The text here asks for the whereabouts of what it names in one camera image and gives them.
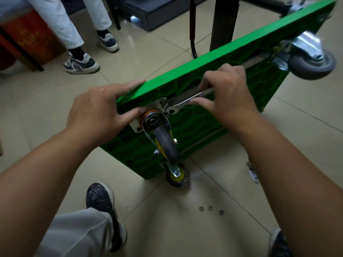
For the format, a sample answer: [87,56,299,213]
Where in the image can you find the person's right hand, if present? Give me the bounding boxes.
[188,63,262,135]

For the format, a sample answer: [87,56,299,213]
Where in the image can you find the person's left hand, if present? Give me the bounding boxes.
[66,79,147,151]

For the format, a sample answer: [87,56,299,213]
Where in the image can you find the green platform trolley deck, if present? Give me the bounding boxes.
[100,0,337,180]

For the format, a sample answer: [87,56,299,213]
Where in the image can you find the silver wrench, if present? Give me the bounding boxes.
[160,87,215,116]

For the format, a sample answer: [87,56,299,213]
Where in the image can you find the grey caster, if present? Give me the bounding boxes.
[273,30,337,81]

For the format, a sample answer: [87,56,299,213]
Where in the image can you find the person's right forearm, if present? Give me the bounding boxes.
[235,116,343,257]

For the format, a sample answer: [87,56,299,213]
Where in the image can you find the person's left forearm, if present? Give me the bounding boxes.
[0,127,98,257]

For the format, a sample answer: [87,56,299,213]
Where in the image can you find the person's dark shoe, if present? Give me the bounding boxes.
[269,228,294,257]
[85,182,128,253]

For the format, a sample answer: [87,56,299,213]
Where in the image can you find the person's light trousers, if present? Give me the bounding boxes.
[33,208,115,257]

